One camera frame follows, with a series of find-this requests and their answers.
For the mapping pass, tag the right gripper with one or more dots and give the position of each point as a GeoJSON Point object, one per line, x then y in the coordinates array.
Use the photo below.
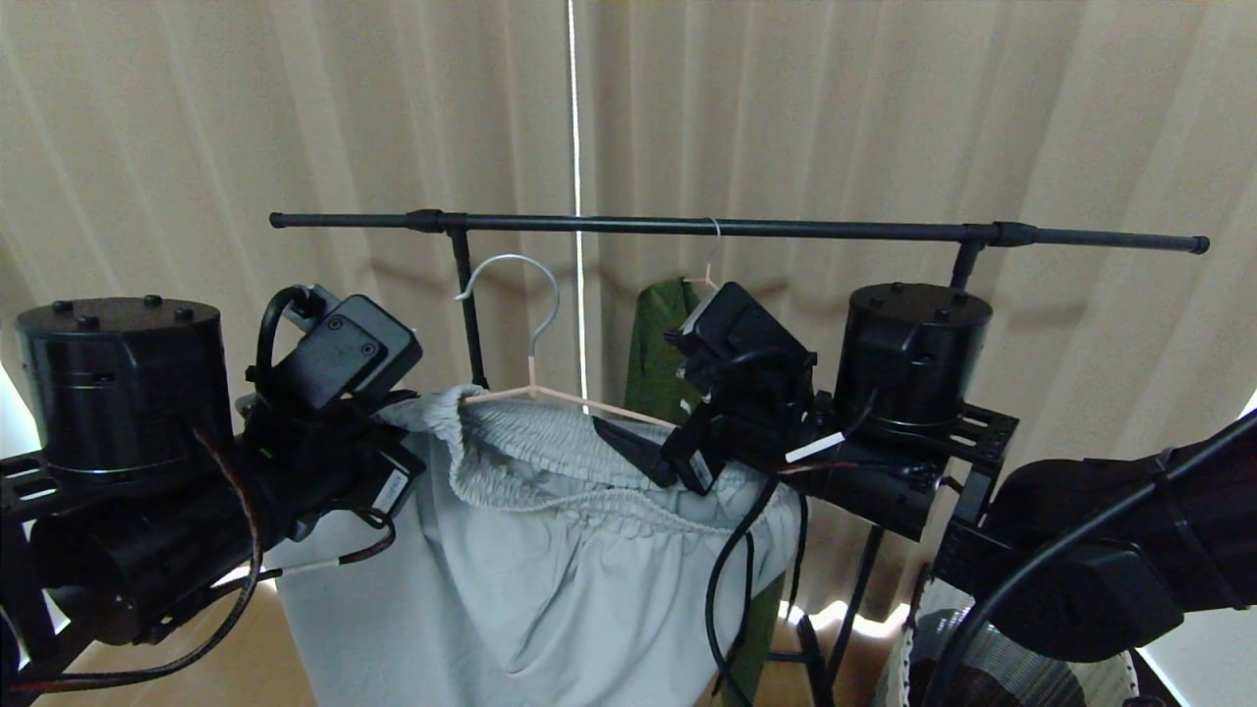
{"type": "Point", "coordinates": [845, 471]}

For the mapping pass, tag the pale grey garment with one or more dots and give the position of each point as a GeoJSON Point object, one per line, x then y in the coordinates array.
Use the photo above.
{"type": "Point", "coordinates": [550, 589]}

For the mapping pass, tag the black clothes rack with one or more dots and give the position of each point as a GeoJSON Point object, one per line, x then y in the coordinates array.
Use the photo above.
{"type": "Point", "coordinates": [786, 228]}

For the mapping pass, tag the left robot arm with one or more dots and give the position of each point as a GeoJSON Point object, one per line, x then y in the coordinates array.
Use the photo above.
{"type": "Point", "coordinates": [118, 383]}

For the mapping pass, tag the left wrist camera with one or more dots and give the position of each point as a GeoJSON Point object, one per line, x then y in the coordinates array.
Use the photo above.
{"type": "Point", "coordinates": [344, 349]}

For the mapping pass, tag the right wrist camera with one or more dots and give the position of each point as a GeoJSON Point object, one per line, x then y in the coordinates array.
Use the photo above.
{"type": "Point", "coordinates": [737, 344]}

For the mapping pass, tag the green long-sleeved shirt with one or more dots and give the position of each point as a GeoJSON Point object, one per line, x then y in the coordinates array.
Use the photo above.
{"type": "Point", "coordinates": [653, 353]}

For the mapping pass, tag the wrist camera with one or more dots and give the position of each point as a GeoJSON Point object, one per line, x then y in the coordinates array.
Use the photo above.
{"type": "Point", "coordinates": [737, 344]}
{"type": "Point", "coordinates": [344, 349]}

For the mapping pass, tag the pink clothes hanger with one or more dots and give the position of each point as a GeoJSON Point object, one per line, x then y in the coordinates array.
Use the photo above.
{"type": "Point", "coordinates": [709, 275]}
{"type": "Point", "coordinates": [535, 344]}

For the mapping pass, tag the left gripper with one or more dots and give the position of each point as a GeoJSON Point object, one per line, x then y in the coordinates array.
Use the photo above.
{"type": "Point", "coordinates": [147, 560]}

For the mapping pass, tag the white laundry basket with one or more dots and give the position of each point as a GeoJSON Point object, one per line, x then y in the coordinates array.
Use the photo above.
{"type": "Point", "coordinates": [992, 678]}

